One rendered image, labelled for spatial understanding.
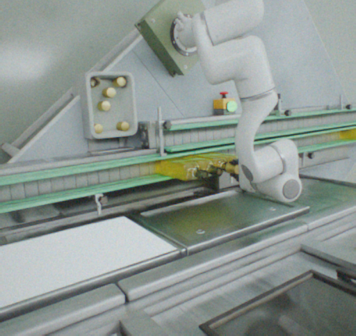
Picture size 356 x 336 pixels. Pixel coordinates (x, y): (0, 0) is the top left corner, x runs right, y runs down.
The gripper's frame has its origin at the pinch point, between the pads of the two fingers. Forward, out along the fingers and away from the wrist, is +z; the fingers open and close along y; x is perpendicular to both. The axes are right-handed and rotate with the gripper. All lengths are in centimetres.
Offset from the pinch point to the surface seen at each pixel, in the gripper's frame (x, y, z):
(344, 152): -96, -12, 54
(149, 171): 23.6, -2.1, 22.3
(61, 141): 52, 11, 28
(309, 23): -79, 59, 63
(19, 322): 61, -12, -38
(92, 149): 42, 7, 30
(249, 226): 5.9, -12.1, -18.3
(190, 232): 21.5, -12.6, -13.9
